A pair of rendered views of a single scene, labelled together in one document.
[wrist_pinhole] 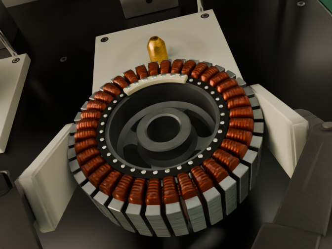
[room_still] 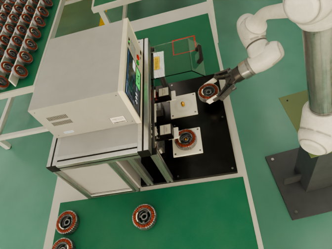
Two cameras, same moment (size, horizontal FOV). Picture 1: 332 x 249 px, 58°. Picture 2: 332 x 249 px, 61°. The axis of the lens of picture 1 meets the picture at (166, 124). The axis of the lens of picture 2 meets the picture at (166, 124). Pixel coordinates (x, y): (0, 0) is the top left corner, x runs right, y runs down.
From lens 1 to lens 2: 1.45 m
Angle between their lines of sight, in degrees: 47
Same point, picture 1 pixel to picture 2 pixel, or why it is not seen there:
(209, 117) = (206, 89)
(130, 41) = (175, 110)
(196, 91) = (204, 88)
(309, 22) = (178, 84)
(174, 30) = (174, 103)
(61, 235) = (216, 114)
